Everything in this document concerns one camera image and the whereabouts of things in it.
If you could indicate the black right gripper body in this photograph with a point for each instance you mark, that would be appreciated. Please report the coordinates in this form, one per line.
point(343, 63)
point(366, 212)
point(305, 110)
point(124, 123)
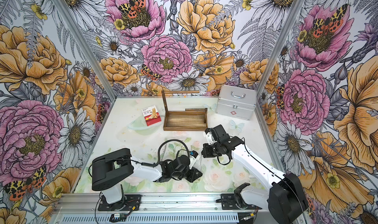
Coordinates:
point(212, 150)

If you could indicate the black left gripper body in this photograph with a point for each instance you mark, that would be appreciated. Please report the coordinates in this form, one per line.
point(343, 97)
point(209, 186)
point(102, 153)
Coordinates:
point(182, 175)

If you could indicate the wooden jewelry display stand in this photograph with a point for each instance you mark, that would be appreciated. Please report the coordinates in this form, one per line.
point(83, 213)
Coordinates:
point(187, 120)

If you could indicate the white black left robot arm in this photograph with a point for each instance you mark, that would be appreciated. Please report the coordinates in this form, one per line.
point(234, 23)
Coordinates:
point(109, 170)

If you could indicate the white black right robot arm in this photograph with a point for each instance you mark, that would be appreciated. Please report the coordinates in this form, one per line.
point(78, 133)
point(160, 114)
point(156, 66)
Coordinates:
point(283, 195)

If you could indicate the silver metal first-aid case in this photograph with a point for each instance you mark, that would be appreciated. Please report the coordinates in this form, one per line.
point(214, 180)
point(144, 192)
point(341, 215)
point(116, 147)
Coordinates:
point(236, 102)

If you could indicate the red white small box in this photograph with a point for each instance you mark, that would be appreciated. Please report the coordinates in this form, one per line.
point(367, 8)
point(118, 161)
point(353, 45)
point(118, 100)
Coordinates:
point(151, 115)

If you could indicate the small green circuit board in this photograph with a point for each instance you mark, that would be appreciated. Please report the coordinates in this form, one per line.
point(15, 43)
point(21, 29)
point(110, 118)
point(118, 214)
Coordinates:
point(114, 218)

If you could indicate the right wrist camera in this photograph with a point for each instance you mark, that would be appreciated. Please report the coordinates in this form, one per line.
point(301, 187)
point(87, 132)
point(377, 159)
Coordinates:
point(209, 137)

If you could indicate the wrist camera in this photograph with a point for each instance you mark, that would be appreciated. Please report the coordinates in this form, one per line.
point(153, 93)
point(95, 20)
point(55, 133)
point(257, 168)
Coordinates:
point(194, 156)
point(209, 137)

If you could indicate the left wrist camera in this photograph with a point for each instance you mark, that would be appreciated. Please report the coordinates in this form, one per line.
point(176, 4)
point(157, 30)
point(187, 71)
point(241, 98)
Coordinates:
point(194, 156)

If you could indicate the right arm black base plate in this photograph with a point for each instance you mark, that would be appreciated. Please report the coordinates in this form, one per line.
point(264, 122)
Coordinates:
point(228, 202)

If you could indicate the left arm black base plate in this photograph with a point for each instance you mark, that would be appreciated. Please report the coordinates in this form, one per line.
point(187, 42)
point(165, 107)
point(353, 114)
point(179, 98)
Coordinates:
point(129, 202)

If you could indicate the aluminium front rail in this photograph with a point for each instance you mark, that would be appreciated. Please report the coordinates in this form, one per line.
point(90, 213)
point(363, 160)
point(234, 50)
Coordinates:
point(158, 208)

